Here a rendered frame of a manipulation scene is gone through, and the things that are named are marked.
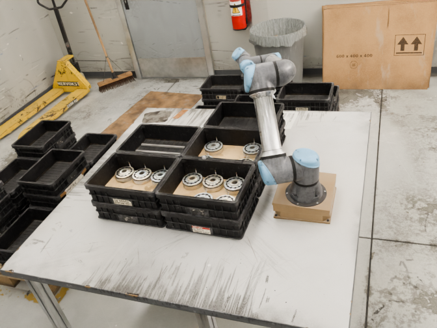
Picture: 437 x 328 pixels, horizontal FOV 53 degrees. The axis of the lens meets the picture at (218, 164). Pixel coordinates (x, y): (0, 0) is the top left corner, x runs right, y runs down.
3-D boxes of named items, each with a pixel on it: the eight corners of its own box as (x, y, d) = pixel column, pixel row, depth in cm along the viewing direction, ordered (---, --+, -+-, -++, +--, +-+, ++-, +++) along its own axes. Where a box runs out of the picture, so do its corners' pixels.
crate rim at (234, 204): (256, 166, 207) (255, 163, 205) (237, 207, 185) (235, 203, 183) (181, 160, 221) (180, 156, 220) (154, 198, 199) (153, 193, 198)
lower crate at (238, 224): (260, 200, 218) (257, 181, 212) (242, 242, 196) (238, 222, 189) (188, 191, 233) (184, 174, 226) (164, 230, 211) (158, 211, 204)
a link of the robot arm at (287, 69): (303, 58, 186) (277, 47, 231) (278, 62, 185) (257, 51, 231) (305, 84, 190) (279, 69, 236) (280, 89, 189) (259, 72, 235)
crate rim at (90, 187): (181, 160, 221) (180, 156, 220) (154, 198, 199) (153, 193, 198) (115, 155, 236) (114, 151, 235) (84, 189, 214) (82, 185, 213)
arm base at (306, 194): (322, 182, 208) (322, 166, 202) (322, 204, 196) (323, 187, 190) (290, 181, 211) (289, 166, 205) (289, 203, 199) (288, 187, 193)
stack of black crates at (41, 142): (61, 163, 389) (41, 119, 363) (89, 165, 378) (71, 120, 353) (32, 191, 359) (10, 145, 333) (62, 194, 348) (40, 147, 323)
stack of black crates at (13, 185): (32, 191, 359) (15, 157, 339) (62, 194, 348) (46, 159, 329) (-1, 224, 328) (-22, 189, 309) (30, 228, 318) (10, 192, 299)
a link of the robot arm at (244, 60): (261, 59, 223) (257, 51, 232) (240, 63, 222) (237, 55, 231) (263, 73, 227) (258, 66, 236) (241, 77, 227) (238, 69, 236)
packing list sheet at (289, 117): (299, 110, 286) (299, 110, 286) (292, 129, 269) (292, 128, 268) (251, 110, 297) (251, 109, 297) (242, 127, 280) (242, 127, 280)
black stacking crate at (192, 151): (273, 149, 234) (271, 131, 228) (257, 182, 212) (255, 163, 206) (205, 144, 249) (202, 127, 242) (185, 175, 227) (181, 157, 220)
